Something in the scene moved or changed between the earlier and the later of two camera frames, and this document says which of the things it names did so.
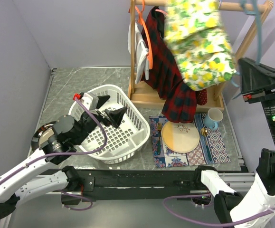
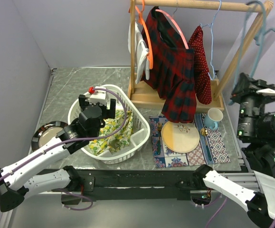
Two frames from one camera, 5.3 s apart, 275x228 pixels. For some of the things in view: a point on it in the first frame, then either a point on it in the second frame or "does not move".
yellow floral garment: [194, 29] → [114, 142]
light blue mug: [214, 115] does not move
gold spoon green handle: [203, 131] does not move
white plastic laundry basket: [122, 143] does not move
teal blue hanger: [256, 13] → [263, 34]
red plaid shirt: [179, 97] does not move
